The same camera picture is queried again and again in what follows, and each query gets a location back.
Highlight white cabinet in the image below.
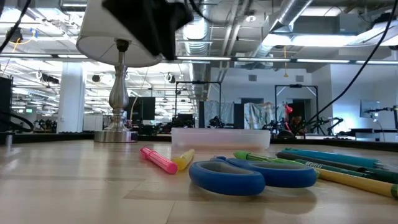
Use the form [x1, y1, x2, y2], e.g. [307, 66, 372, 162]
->
[82, 114, 104, 132]

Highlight pale draped sheet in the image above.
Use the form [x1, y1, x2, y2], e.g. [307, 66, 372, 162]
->
[243, 101, 279, 130]
[204, 100, 234, 128]

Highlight white pillar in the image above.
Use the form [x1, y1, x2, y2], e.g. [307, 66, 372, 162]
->
[57, 62, 86, 134]

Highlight silver ventilation duct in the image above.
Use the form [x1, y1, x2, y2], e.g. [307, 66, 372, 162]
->
[177, 0, 213, 100]
[251, 0, 313, 58]

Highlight thick black looped cable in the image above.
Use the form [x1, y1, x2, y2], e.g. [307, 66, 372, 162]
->
[0, 111, 34, 132]

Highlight person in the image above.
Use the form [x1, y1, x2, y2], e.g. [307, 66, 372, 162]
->
[290, 114, 304, 133]

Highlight black aluminium table frame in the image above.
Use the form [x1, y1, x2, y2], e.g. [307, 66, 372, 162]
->
[0, 132, 398, 153]

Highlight black monitor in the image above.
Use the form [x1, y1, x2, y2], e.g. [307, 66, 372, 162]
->
[126, 96, 156, 121]

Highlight blue handled scissors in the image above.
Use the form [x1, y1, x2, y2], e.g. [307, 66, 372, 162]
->
[188, 156, 318, 197]

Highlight pink highlighter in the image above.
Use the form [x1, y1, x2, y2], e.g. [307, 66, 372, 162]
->
[139, 147, 178, 175]

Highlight light green pen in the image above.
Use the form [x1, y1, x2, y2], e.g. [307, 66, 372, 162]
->
[233, 150, 321, 178]

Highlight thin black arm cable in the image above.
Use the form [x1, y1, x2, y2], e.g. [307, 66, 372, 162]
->
[0, 0, 32, 54]

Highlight clear box with pink lid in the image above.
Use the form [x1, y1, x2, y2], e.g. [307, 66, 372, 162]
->
[170, 127, 271, 152]

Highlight dark grey marker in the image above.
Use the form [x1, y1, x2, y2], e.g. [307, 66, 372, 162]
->
[275, 151, 374, 175]

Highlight yellow highlighter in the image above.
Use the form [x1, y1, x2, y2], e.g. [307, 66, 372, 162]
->
[171, 149, 196, 171]

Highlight dark green marker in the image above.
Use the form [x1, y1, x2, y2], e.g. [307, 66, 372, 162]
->
[294, 159, 398, 184]

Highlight black ceiling fixture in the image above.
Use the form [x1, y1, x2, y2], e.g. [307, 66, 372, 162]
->
[5, 26, 24, 44]

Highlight black monitor stand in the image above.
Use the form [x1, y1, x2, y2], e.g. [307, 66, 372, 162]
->
[363, 105, 398, 131]

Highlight long black arm cable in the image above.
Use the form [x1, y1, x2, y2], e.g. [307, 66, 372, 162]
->
[298, 0, 398, 131]

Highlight yellow pencil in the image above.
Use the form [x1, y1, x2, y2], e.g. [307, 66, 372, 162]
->
[313, 167, 398, 200]

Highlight yellow hanging cord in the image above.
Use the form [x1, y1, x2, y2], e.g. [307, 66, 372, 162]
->
[282, 46, 289, 78]

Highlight pale wall monitor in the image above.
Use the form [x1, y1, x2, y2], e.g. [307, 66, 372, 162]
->
[359, 99, 381, 119]

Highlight white shade silver table lamp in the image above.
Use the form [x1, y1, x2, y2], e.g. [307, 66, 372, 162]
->
[75, 0, 164, 144]

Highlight teal pen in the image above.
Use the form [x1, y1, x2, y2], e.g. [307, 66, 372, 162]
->
[284, 147, 384, 169]

